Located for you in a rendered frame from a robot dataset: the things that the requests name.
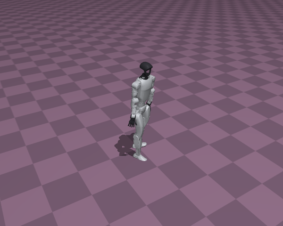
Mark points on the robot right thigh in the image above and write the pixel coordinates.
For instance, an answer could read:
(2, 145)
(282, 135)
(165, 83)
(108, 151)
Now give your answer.
(140, 124)

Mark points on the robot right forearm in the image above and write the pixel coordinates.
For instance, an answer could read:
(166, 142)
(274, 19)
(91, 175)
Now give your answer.
(133, 105)

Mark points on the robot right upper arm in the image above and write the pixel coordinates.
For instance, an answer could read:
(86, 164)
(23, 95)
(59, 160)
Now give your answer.
(135, 87)

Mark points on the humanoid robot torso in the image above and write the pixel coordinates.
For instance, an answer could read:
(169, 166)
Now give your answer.
(143, 93)

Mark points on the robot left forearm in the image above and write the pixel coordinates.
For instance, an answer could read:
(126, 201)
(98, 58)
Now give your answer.
(150, 98)

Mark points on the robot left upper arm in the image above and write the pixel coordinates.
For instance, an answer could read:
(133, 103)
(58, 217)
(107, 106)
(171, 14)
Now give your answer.
(152, 89)

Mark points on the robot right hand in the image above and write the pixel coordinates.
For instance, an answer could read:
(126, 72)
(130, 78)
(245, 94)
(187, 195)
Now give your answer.
(132, 122)

